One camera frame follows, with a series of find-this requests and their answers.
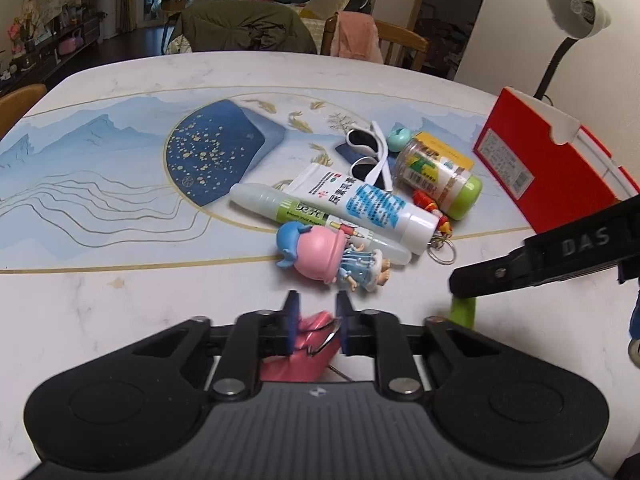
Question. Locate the clear jar green lid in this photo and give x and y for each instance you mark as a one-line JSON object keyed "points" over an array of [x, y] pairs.
{"points": [[435, 172]]}

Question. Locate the white sunglasses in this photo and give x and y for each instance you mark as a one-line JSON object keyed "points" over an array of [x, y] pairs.
{"points": [[376, 152]]}

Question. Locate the wooden chair with slatted back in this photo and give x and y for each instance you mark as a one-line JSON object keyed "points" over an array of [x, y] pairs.
{"points": [[405, 42]]}

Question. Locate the pink hat doll figurine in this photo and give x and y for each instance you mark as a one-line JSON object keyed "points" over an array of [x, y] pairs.
{"points": [[320, 255]]}

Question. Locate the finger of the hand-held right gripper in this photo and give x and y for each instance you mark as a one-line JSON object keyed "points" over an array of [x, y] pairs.
{"points": [[492, 272]]}

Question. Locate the wooden chair with round back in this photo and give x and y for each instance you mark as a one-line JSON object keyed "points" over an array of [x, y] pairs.
{"points": [[17, 102]]}

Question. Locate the translucent glue stick green label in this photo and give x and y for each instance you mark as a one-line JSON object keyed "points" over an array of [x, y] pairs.
{"points": [[280, 207]]}

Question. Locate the white desk lamp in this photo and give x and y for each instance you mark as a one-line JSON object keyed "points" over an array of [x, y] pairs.
{"points": [[575, 5]]}

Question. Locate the green plastic stick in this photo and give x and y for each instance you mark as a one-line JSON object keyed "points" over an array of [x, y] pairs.
{"points": [[463, 312]]}

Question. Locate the person's right hand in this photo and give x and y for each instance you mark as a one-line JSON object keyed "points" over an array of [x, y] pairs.
{"points": [[635, 320]]}

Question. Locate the pink plastic toy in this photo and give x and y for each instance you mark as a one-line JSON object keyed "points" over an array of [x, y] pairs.
{"points": [[305, 355]]}

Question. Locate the yellow cardboard box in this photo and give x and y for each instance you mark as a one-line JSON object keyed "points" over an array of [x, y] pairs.
{"points": [[452, 152]]}

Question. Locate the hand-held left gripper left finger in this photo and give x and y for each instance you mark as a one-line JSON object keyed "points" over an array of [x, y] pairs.
{"points": [[292, 325]]}

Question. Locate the white cream tube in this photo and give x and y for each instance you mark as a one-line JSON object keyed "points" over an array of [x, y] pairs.
{"points": [[365, 200]]}

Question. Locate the olive green jacket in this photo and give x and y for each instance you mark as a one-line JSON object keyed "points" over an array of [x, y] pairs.
{"points": [[240, 25]]}

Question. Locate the teal egg-shaped holder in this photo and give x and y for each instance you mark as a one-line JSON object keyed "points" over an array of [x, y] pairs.
{"points": [[399, 139]]}

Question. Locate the pink bag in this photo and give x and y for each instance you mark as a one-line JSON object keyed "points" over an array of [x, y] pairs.
{"points": [[70, 45]]}

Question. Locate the pink cloth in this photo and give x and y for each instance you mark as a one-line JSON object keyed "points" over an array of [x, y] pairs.
{"points": [[355, 35]]}

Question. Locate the dark low cabinet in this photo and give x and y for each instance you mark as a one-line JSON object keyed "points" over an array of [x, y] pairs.
{"points": [[45, 50]]}

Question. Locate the red cardboard box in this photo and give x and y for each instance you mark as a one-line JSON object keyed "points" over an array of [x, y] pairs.
{"points": [[545, 170]]}

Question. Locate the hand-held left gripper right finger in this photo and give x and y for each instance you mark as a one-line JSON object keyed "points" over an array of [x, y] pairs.
{"points": [[342, 327]]}

